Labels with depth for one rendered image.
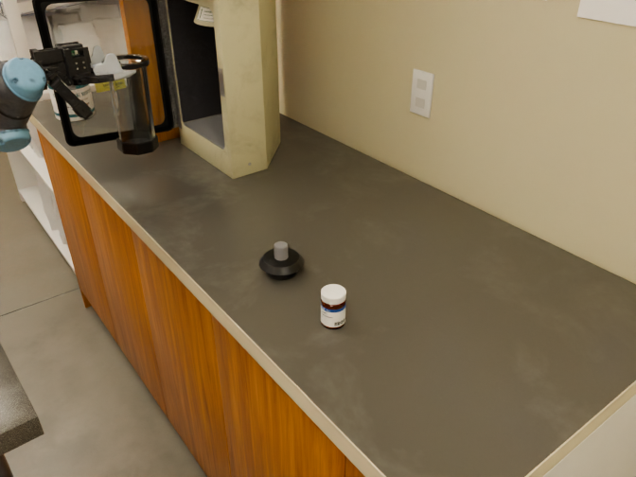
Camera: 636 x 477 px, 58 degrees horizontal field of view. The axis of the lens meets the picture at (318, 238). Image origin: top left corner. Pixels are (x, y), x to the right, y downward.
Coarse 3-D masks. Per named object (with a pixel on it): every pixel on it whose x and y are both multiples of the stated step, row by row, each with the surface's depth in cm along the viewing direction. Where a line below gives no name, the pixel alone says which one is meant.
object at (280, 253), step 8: (280, 248) 114; (288, 248) 119; (264, 256) 116; (272, 256) 116; (280, 256) 114; (288, 256) 116; (296, 256) 116; (264, 264) 114; (272, 264) 114; (280, 264) 114; (288, 264) 114; (296, 264) 114; (272, 272) 113; (280, 272) 113; (288, 272) 113; (296, 272) 116
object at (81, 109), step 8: (48, 80) 129; (56, 80) 128; (56, 88) 128; (64, 88) 129; (64, 96) 130; (72, 96) 131; (72, 104) 132; (80, 104) 133; (80, 112) 133; (88, 112) 134
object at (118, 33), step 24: (120, 0) 149; (144, 0) 152; (48, 24) 145; (72, 24) 147; (96, 24) 149; (120, 24) 152; (144, 24) 155; (120, 48) 155; (144, 48) 158; (96, 96) 158; (72, 120) 158; (96, 120) 161
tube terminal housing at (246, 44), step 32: (192, 0) 141; (224, 0) 132; (256, 0) 137; (224, 32) 136; (256, 32) 141; (224, 64) 139; (256, 64) 145; (256, 96) 149; (224, 128) 149; (256, 128) 153; (224, 160) 155; (256, 160) 157
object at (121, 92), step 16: (128, 64) 133; (128, 80) 136; (144, 80) 138; (112, 96) 139; (128, 96) 137; (144, 96) 140; (128, 112) 139; (144, 112) 141; (128, 128) 141; (144, 128) 143
